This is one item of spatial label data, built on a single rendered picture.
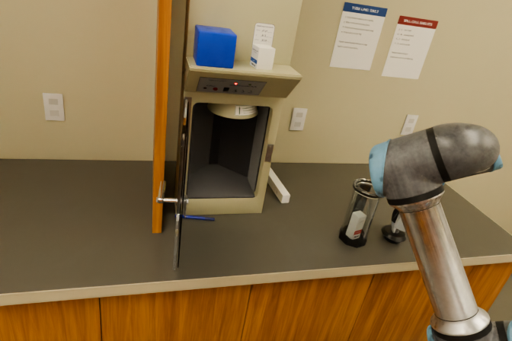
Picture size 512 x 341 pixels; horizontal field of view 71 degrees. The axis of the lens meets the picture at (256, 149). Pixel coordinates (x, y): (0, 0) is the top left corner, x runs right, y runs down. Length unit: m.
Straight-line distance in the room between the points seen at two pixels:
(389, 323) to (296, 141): 0.87
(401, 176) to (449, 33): 1.30
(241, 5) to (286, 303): 0.97
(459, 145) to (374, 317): 0.98
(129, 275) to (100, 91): 0.77
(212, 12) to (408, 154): 0.64
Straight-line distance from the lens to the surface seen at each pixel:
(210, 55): 0.98
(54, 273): 1.18
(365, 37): 1.75
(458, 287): 0.88
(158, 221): 1.23
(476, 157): 0.80
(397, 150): 0.79
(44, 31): 1.56
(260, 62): 1.04
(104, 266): 1.17
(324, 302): 1.42
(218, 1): 1.07
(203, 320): 1.31
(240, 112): 1.19
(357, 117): 1.87
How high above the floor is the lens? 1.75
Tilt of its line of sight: 26 degrees down
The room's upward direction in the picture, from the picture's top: 10 degrees clockwise
